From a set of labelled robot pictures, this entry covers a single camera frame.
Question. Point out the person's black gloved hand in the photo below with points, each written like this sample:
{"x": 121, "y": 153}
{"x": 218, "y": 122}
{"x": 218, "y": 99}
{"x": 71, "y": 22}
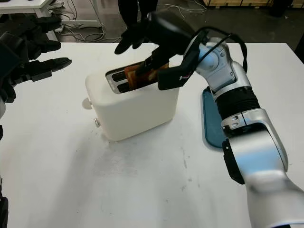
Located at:
{"x": 133, "y": 35}

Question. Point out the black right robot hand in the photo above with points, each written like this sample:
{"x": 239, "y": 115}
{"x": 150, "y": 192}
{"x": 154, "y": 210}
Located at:
{"x": 168, "y": 28}

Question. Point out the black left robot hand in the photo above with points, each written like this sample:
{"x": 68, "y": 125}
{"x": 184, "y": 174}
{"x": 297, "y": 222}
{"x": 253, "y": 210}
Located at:
{"x": 47, "y": 67}

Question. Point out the brown toast slice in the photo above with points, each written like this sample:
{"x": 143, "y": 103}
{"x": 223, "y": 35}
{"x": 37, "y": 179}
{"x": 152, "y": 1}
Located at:
{"x": 140, "y": 80}

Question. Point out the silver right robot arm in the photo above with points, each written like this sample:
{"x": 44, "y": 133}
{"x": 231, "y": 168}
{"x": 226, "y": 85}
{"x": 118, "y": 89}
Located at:
{"x": 256, "y": 154}

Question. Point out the standing person in black trousers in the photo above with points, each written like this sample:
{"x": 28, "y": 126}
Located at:
{"x": 128, "y": 9}

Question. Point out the cream two-slot toaster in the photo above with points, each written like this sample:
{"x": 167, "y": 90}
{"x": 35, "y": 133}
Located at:
{"x": 133, "y": 114}

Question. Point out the white background desk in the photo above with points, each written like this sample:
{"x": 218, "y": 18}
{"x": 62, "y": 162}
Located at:
{"x": 35, "y": 4}

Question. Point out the wooden pallet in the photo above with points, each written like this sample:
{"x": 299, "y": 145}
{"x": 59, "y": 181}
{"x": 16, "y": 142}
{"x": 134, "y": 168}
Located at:
{"x": 237, "y": 2}

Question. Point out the blue plastic tray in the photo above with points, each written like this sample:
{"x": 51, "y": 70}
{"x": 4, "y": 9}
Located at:
{"x": 211, "y": 118}

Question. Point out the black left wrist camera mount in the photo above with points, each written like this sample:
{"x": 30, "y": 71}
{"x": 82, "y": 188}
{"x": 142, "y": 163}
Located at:
{"x": 9, "y": 52}

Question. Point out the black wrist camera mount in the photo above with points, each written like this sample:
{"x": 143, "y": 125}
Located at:
{"x": 171, "y": 76}
{"x": 9, "y": 52}

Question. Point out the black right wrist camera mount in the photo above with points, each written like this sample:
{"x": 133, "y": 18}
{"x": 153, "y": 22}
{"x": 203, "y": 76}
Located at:
{"x": 171, "y": 76}

